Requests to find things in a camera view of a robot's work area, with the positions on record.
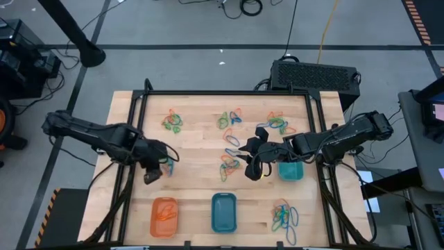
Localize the black desk foot bar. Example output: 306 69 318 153
359 166 423 199

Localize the yellow cable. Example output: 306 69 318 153
316 0 340 65

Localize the black power cable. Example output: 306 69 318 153
279 0 300 63

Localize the black computer case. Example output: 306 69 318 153
269 59 361 113

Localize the black hazard-striped floor mat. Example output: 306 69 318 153
401 0 444 47
33 187 90 249

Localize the dark teal plastic basket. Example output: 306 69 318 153
210 192 238 234

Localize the black equipment cart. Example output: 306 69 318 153
0 17 62 101

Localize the dark grey desk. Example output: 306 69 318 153
404 186 444 250

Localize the black pole with round base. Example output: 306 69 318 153
36 0 107 69

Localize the orange plastic basket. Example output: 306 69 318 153
149 197 179 239

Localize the coiled black cable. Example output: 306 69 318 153
218 0 264 20

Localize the black metal table frame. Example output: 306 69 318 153
83 78 374 250

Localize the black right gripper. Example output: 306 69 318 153
238 126 291 182

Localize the black keyboard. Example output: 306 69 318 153
425 202 444 241

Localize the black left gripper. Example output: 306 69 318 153
133 137 174 185

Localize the light teal plastic basket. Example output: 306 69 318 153
277 160 305 182

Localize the black monitor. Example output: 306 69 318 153
414 75 444 144

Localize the black orange mobile base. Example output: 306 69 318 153
0 96 29 169

